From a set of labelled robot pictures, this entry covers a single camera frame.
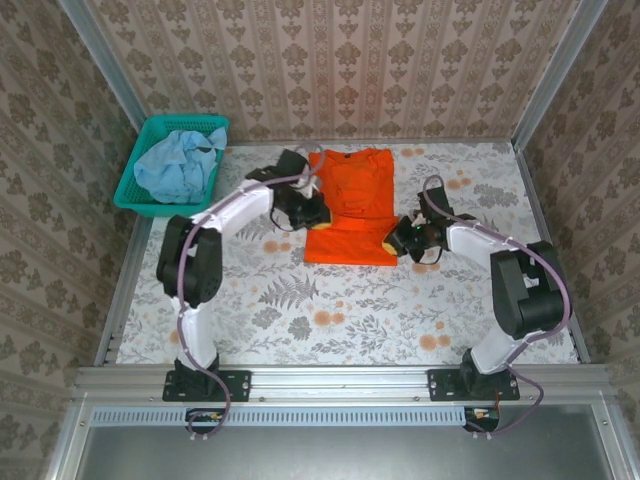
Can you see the orange t-shirt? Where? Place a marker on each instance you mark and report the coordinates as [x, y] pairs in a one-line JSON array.
[[360, 175]]

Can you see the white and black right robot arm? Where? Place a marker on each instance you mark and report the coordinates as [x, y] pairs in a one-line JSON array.
[[520, 295]]

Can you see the floral table cover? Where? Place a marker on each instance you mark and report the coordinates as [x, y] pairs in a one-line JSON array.
[[350, 325]]

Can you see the light blue t-shirt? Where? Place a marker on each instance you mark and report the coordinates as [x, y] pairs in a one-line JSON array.
[[170, 170]]

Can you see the teal plastic basket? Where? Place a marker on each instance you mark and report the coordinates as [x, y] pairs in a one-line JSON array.
[[150, 125]]

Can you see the grey metal sheet panel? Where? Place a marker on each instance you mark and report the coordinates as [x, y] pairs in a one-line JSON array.
[[350, 455]]

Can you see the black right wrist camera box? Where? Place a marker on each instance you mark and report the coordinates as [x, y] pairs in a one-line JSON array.
[[415, 232]]

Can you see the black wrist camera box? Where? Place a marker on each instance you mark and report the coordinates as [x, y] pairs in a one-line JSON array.
[[415, 232], [307, 206]]

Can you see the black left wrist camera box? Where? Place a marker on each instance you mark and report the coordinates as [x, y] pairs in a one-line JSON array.
[[307, 206]]

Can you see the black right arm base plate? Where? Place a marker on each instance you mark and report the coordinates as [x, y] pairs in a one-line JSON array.
[[442, 385]]

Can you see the wide aluminium frame beam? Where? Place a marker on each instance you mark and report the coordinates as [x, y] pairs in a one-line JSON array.
[[340, 382]]

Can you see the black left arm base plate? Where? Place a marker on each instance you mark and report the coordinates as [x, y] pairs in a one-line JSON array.
[[235, 385]]

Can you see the aluminium side rail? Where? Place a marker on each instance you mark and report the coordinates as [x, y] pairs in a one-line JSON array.
[[117, 300]]

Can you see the aluminium frame post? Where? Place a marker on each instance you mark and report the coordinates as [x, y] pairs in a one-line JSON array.
[[100, 55], [560, 70]]

